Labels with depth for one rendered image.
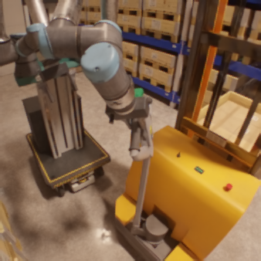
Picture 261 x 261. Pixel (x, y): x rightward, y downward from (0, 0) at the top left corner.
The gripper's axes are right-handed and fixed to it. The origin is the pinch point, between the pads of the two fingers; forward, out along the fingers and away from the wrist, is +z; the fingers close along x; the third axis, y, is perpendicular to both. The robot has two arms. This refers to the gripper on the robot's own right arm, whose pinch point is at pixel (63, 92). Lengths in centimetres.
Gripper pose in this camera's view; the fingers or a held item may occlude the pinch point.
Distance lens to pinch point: 95.7
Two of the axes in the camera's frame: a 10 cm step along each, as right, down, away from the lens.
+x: -6.8, 5.0, -5.4
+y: -6.6, -1.0, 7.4
